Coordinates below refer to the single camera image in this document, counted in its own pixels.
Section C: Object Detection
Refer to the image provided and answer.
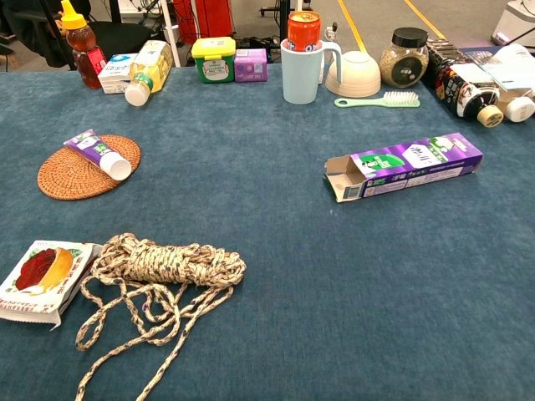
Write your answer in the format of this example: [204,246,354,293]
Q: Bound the purple toothpaste carton box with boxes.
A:
[322,132,485,204]

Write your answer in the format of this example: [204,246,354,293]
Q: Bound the purple white toothpaste tube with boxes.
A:
[63,129,133,181]

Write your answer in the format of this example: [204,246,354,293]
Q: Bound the small purple box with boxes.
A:
[234,48,268,84]

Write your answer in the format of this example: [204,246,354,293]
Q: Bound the white blue carton box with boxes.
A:
[97,53,139,95]

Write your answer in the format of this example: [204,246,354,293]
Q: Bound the blue velvet tablecloth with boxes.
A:
[0,62,535,401]

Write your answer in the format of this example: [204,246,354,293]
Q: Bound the light blue mug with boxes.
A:
[280,38,343,105]

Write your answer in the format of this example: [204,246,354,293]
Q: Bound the mint green scrub brush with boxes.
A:
[334,90,421,109]

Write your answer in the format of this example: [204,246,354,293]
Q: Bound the green container yellow lid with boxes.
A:
[191,36,237,84]

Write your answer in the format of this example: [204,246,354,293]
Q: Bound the white ribbed bowl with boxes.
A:
[324,50,382,99]

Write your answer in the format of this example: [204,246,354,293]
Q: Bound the black power strip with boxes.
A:
[244,36,282,52]

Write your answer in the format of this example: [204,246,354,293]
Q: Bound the orange soda can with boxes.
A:
[287,11,322,53]

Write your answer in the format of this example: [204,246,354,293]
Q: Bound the yellow drink bottle white cap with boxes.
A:
[124,39,174,108]

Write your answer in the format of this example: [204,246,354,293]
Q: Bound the red cabinet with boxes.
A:
[172,0,236,45]

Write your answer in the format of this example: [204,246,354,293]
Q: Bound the black wheeled stand base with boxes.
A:
[258,0,313,18]

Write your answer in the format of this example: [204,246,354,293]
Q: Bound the glass jar black lid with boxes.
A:
[379,27,431,89]

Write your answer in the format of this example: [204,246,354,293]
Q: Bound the round woven rattan coaster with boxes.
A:
[36,134,143,201]

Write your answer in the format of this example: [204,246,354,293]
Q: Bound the dark soy sauce bottle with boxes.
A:
[425,41,505,129]

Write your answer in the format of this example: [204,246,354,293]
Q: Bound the black office chair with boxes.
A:
[0,0,156,71]

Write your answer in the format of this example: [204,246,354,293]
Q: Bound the black striped pack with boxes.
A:
[425,37,466,59]

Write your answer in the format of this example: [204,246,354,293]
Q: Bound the white snack packet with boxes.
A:
[0,239,104,332]

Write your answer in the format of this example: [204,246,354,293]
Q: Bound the honey bottle yellow cap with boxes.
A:
[60,0,108,90]

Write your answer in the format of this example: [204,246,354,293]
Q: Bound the white teal brochure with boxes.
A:
[459,43,535,92]

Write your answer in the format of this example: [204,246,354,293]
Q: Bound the white grey machine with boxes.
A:
[489,0,535,47]

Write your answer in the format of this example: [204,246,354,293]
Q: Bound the beige braided rope bundle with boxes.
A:
[74,232,247,401]

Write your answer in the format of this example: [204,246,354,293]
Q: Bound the white metal post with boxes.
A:
[160,0,182,68]

